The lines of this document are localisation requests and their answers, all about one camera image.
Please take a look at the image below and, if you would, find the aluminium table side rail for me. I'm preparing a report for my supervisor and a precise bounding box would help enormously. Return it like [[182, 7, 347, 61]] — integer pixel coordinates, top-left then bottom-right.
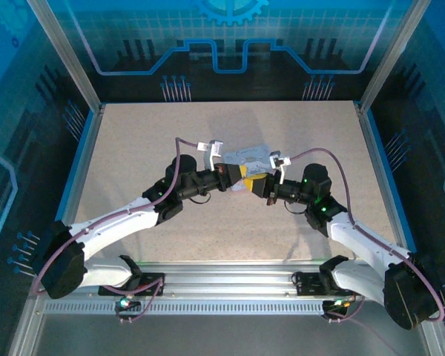
[[55, 103, 107, 227], [355, 100, 418, 257]]

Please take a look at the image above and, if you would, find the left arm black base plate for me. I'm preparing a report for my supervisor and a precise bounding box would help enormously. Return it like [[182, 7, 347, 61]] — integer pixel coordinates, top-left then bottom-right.
[[98, 272, 167, 297]]

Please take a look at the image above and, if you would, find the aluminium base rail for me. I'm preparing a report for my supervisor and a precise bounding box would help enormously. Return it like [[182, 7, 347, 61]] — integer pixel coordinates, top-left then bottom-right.
[[33, 261, 394, 302]]

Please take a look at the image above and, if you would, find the slotted aluminium strip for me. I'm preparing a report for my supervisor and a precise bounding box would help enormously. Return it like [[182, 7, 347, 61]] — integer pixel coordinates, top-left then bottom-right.
[[44, 300, 357, 316]]

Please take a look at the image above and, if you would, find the small led circuit board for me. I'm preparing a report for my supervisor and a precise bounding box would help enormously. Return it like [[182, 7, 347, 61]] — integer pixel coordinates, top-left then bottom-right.
[[323, 298, 352, 312], [115, 296, 142, 312]]

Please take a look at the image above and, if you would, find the right small LED circuit board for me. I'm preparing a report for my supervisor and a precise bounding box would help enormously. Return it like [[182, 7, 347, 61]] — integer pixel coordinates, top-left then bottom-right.
[[323, 298, 352, 312]]

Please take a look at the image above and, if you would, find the left small LED circuit board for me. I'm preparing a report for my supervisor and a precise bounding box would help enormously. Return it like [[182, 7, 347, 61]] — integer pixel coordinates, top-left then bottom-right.
[[115, 296, 142, 312]]

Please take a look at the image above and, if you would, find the lilac cartoon plastic pouch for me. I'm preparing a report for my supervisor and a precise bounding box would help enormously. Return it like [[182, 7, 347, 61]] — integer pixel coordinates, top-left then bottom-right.
[[222, 142, 279, 194]]

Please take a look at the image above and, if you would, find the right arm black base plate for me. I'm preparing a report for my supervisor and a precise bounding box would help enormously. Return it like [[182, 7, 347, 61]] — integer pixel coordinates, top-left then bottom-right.
[[292, 272, 364, 297]]

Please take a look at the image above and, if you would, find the aluminium frame post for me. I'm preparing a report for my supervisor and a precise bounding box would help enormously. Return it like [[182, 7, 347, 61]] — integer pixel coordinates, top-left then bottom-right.
[[359, 0, 431, 108], [26, 0, 105, 112]]

